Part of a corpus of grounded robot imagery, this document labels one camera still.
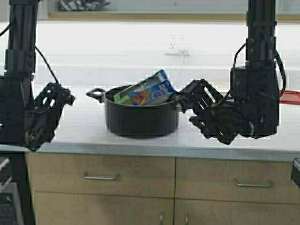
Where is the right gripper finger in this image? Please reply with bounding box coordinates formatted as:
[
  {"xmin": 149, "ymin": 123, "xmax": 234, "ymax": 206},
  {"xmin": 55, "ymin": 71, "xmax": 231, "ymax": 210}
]
[
  {"xmin": 189, "ymin": 116, "xmax": 206, "ymax": 131},
  {"xmin": 167, "ymin": 79, "xmax": 203, "ymax": 112}
]

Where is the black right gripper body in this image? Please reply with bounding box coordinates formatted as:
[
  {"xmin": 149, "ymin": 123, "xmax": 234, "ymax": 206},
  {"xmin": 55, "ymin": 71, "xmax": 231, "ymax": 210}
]
[{"xmin": 192, "ymin": 79, "xmax": 248, "ymax": 144}]

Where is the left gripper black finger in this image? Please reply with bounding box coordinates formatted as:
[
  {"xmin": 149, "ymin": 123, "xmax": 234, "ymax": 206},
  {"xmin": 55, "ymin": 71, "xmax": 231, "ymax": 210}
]
[{"xmin": 61, "ymin": 88, "xmax": 75, "ymax": 105}]

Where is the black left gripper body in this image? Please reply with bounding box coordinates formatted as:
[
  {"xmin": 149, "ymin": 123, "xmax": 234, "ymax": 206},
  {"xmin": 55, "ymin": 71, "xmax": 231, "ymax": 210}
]
[{"xmin": 23, "ymin": 82, "xmax": 63, "ymax": 151}]

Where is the black cooking pot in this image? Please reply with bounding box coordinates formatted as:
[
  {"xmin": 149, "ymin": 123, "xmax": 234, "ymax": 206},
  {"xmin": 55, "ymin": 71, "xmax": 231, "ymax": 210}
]
[{"xmin": 86, "ymin": 85, "xmax": 181, "ymax": 139}]

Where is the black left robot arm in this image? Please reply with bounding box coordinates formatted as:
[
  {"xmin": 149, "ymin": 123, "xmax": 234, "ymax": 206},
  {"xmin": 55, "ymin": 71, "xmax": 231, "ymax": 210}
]
[{"xmin": 0, "ymin": 0, "xmax": 75, "ymax": 152}]

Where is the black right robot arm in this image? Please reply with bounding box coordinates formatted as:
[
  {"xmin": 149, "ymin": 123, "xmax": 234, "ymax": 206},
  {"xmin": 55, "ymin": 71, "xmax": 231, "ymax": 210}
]
[{"xmin": 170, "ymin": 0, "xmax": 286, "ymax": 145}]

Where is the wooden upper cabinet shelf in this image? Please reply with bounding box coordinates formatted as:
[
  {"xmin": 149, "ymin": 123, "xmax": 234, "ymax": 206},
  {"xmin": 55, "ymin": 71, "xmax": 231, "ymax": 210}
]
[{"xmin": 48, "ymin": 11, "xmax": 300, "ymax": 21}]

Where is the left lower cabinet door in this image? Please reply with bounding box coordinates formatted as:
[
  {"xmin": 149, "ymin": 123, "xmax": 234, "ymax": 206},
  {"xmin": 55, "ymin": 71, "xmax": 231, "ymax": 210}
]
[{"xmin": 33, "ymin": 192, "xmax": 173, "ymax": 225}]

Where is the cabinet door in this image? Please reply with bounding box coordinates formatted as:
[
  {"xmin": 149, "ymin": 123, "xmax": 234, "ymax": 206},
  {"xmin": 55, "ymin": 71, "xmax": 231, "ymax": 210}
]
[
  {"xmin": 33, "ymin": 192, "xmax": 173, "ymax": 225},
  {"xmin": 174, "ymin": 199, "xmax": 300, "ymax": 225}
]

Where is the middle lower cabinet door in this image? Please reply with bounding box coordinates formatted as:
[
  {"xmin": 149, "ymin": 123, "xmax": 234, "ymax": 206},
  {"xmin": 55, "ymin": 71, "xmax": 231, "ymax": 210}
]
[{"xmin": 174, "ymin": 199, "xmax": 300, "ymax": 225}]

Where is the blue Ziploc box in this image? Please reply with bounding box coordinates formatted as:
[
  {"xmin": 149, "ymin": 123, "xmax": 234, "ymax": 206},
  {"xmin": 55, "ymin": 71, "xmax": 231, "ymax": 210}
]
[{"xmin": 126, "ymin": 70, "xmax": 175, "ymax": 106}]

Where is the green box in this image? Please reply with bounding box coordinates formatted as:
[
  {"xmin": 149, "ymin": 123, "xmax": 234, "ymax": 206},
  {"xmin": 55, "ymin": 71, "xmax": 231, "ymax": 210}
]
[{"xmin": 113, "ymin": 92, "xmax": 134, "ymax": 105}]

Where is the middle wooden drawer front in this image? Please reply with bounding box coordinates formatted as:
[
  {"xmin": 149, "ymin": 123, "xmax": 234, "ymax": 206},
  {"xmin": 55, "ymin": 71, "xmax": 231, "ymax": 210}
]
[{"xmin": 175, "ymin": 158, "xmax": 300, "ymax": 204}]

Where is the wooden drawer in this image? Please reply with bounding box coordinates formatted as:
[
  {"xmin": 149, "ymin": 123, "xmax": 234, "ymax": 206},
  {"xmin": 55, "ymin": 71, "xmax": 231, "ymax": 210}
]
[
  {"xmin": 26, "ymin": 153, "xmax": 175, "ymax": 198},
  {"xmin": 175, "ymin": 158, "xmax": 300, "ymax": 204}
]

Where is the red plastic container lid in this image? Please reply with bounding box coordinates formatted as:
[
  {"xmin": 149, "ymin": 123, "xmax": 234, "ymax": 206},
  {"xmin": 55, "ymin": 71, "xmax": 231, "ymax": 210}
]
[{"xmin": 279, "ymin": 90, "xmax": 300, "ymax": 105}]

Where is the left wooden drawer front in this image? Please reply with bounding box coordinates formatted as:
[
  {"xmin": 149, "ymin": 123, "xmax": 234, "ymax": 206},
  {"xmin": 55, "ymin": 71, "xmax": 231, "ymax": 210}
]
[{"xmin": 26, "ymin": 153, "xmax": 175, "ymax": 198}]

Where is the patterned cloth on shelf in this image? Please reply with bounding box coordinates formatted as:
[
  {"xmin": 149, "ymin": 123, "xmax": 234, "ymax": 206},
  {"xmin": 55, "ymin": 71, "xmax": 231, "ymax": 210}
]
[{"xmin": 58, "ymin": 0, "xmax": 111, "ymax": 12}]

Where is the white wall outlet plate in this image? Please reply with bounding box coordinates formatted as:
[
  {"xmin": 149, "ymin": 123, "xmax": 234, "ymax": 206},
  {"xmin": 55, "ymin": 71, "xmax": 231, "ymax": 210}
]
[{"xmin": 164, "ymin": 33, "xmax": 191, "ymax": 56}]

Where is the left drawer metal handle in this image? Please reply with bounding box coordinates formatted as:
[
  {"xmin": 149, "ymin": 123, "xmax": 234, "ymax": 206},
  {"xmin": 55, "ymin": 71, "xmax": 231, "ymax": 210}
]
[{"xmin": 83, "ymin": 172, "xmax": 120, "ymax": 180}]

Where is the drawer metal handle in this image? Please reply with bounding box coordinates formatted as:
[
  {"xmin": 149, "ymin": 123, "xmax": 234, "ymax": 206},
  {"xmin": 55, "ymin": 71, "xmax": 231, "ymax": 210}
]
[
  {"xmin": 83, "ymin": 172, "xmax": 120, "ymax": 180},
  {"xmin": 234, "ymin": 179, "xmax": 274, "ymax": 188}
]

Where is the middle drawer metal handle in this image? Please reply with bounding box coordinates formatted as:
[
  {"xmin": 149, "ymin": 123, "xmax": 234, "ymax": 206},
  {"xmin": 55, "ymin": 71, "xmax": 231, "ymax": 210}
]
[{"xmin": 234, "ymin": 179, "xmax": 274, "ymax": 188}]

